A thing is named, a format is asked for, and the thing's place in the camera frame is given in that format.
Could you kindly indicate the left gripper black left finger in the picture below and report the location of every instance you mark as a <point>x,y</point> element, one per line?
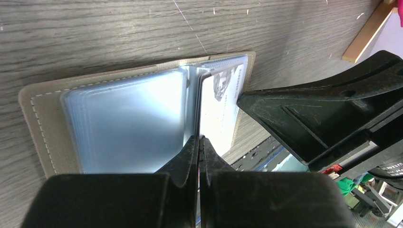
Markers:
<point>164,199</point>

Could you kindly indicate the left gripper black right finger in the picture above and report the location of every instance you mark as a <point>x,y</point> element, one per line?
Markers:
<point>255,199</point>

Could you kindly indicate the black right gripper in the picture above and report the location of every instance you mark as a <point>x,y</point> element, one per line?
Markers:
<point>350,123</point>

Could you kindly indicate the white card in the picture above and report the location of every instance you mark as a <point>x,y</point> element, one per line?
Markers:
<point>219,112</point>

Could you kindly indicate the wooden clothes rack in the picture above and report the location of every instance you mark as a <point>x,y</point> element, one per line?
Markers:
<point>369,30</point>

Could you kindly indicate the pink cloth garment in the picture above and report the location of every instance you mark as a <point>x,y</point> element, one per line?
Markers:
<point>400,11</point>

